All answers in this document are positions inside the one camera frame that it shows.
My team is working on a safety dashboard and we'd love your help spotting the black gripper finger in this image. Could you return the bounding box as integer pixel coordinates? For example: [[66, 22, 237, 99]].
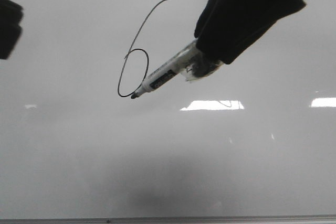
[[1, 0, 24, 60], [194, 0, 306, 65]]

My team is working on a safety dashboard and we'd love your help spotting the black white dry-erase marker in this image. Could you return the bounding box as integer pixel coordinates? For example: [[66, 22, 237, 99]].
[[131, 39, 224, 99]]

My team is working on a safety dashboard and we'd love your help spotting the white glossy whiteboard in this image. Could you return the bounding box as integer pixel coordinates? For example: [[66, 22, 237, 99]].
[[1, 0, 335, 219]]

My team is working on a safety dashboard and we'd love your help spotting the grey aluminium whiteboard frame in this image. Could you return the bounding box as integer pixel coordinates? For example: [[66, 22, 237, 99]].
[[1, 215, 335, 223]]

